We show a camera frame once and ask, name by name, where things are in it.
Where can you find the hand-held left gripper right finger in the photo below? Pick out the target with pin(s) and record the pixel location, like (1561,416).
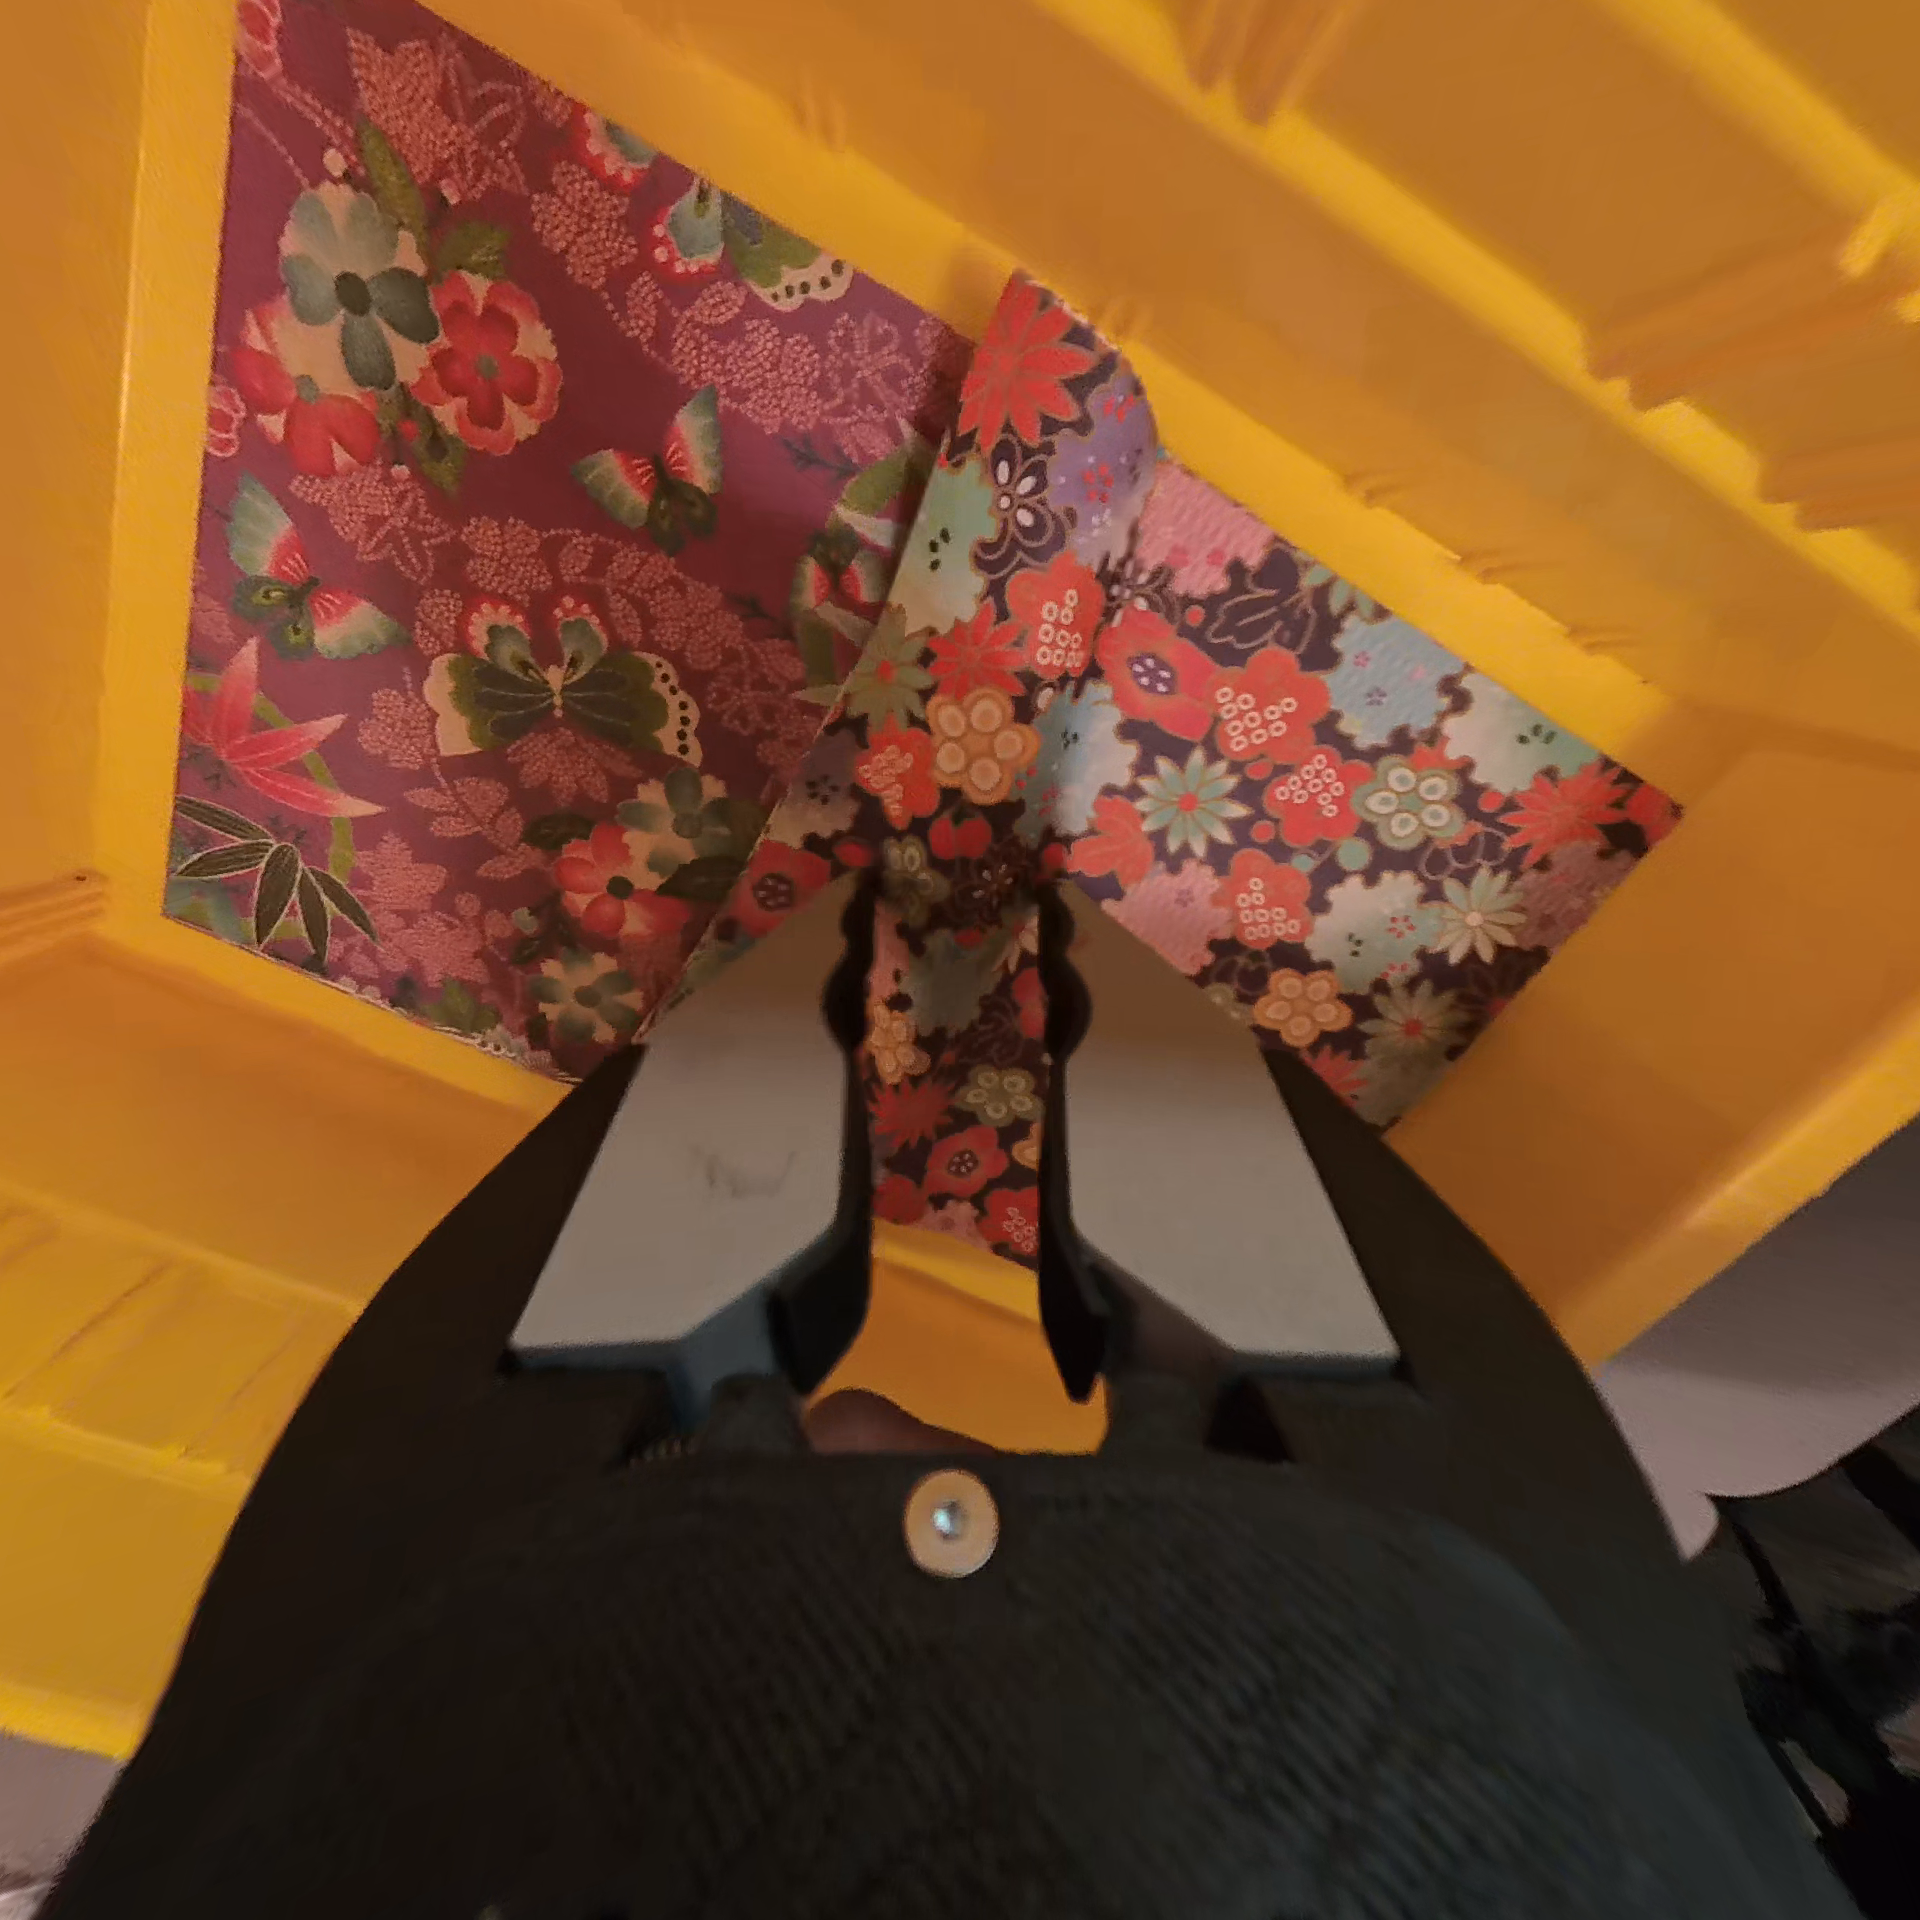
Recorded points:
(1199,1186)

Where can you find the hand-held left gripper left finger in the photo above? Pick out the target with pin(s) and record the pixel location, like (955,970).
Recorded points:
(720,1169)

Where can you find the multicolour floral origami paper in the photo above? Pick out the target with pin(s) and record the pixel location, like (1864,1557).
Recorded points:
(1199,719)

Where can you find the yellow plastic bin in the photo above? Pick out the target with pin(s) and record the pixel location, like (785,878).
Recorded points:
(1427,224)

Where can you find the purple butterfly origami paper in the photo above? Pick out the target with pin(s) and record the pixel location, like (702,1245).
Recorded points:
(451,525)

